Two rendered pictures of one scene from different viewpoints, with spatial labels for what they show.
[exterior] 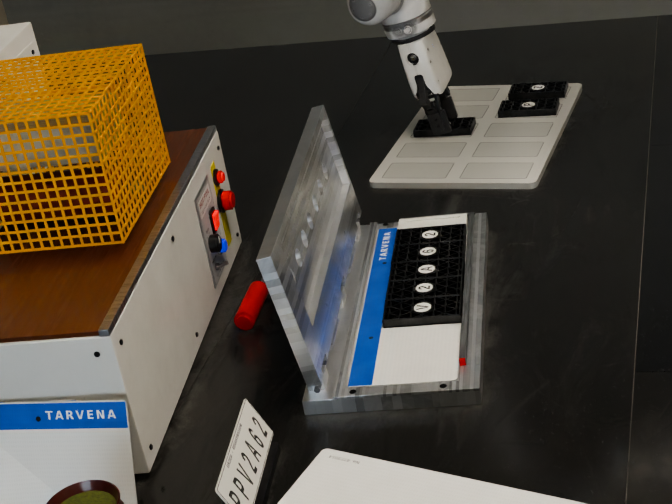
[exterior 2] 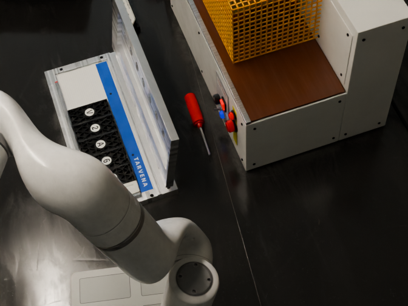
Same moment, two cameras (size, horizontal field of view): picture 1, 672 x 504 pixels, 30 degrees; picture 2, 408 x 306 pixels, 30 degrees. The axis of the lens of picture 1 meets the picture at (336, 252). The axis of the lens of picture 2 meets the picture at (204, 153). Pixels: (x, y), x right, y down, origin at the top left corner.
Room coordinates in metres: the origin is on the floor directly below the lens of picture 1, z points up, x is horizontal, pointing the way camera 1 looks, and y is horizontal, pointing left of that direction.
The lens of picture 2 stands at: (2.45, -0.36, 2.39)
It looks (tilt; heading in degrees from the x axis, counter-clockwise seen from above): 57 degrees down; 153
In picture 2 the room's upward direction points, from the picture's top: 5 degrees counter-clockwise
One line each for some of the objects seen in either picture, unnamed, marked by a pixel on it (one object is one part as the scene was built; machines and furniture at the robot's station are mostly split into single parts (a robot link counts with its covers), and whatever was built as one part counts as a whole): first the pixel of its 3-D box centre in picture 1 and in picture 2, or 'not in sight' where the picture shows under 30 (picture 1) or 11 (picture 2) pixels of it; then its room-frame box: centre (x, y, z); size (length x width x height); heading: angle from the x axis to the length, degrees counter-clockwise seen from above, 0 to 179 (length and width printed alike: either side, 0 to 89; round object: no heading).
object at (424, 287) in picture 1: (424, 291); (95, 129); (1.41, -0.10, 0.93); 0.10 x 0.05 x 0.01; 78
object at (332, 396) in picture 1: (404, 298); (107, 127); (1.41, -0.08, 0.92); 0.44 x 0.21 x 0.04; 168
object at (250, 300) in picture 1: (259, 288); (199, 124); (1.52, 0.11, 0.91); 0.18 x 0.03 x 0.03; 164
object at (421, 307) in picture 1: (423, 311); (90, 113); (1.36, -0.09, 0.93); 0.10 x 0.05 x 0.01; 78
